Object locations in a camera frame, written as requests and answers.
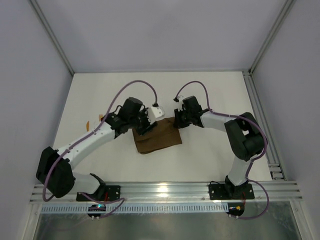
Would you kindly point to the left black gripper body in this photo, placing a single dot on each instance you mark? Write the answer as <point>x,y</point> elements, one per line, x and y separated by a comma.
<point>145,124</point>

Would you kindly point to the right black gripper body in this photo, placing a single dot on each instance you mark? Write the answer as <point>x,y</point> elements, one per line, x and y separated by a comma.
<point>181,120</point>

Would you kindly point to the brown cloth napkin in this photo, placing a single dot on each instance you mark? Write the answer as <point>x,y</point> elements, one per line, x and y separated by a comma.
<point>164,135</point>

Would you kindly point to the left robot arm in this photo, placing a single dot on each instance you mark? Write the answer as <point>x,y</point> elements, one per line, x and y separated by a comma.
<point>56,166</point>

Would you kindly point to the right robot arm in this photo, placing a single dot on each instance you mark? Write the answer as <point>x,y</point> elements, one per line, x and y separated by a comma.
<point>245,138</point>

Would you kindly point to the orange plastic knife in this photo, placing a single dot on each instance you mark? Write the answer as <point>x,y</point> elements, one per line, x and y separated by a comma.
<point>88,126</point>

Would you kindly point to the left black connector board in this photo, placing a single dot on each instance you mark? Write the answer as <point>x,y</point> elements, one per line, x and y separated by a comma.
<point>95,211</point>

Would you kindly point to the black connector board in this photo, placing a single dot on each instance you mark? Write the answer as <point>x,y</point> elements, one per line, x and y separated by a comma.
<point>95,211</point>
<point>235,209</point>

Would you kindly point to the right black connector board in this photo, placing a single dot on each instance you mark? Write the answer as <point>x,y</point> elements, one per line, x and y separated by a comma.
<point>235,209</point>

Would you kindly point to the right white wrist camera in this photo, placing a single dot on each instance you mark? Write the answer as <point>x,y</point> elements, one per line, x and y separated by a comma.
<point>179,100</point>

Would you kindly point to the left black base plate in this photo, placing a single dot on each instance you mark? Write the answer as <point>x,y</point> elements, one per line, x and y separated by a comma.
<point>112,193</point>

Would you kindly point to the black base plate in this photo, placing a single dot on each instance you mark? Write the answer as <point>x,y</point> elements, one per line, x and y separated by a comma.
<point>112,193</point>
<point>227,191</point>

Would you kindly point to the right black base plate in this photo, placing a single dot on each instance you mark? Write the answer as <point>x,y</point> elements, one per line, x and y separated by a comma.
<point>227,191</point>

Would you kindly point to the right side aluminium rail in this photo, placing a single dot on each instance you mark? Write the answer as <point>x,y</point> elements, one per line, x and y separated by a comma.
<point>272,156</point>

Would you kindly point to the aluminium rail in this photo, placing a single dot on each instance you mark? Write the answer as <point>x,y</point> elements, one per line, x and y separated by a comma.
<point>272,156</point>
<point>197,192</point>

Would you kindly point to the slotted cable duct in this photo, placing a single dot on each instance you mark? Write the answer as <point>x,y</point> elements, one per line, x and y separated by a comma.
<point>137,208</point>

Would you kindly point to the left corner aluminium post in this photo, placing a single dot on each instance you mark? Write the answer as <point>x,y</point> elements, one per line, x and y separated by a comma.
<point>51,35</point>

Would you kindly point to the corner aluminium post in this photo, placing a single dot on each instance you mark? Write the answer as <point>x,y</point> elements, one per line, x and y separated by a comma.
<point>51,35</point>
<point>272,33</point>

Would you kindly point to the front aluminium rail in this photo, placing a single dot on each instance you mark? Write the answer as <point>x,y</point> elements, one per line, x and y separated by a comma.
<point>197,192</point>

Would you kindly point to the right corner aluminium post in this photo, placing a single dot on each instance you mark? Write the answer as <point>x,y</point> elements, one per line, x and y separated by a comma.
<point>272,33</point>

